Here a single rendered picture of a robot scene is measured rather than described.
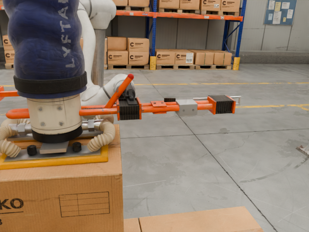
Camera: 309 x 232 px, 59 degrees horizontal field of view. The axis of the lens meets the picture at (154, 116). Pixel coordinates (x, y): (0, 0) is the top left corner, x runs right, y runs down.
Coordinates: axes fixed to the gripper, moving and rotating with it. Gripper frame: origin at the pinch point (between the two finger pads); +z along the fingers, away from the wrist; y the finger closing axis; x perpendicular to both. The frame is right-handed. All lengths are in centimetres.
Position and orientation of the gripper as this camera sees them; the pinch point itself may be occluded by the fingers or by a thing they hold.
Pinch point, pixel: (131, 107)
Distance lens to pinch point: 99.9
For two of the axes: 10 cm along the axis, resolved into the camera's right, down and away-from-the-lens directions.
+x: -9.8, 0.3, -2.0
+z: 2.0, 3.5, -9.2
